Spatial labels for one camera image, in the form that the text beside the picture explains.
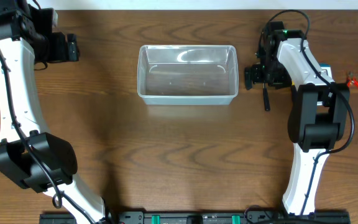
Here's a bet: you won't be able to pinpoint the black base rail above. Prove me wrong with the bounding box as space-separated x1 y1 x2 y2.
39 210 351 224

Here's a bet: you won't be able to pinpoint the small claw hammer black handle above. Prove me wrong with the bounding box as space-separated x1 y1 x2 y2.
263 83 270 111

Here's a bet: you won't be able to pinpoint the clear plastic container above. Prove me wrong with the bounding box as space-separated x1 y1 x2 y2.
137 45 239 105

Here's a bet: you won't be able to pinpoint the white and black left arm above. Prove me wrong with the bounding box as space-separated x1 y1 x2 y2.
0 0 113 223

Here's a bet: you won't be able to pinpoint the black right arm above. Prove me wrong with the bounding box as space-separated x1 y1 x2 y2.
244 21 353 216

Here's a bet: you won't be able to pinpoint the red handled pliers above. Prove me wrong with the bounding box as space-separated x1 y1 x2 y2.
346 72 358 89

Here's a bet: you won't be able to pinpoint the blue white screwdriver box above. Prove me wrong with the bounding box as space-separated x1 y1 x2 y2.
319 63 333 78

